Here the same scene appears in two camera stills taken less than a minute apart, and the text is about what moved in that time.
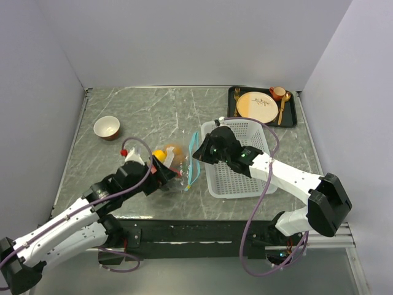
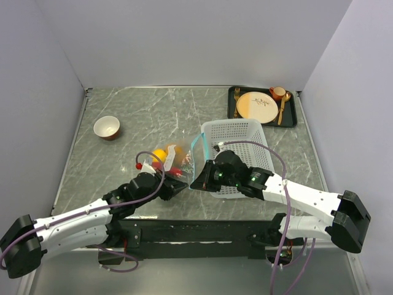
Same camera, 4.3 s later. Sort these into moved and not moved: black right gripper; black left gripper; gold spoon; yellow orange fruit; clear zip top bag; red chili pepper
Moved: black right gripper; black left gripper
Not moved: gold spoon; yellow orange fruit; clear zip top bag; red chili pepper
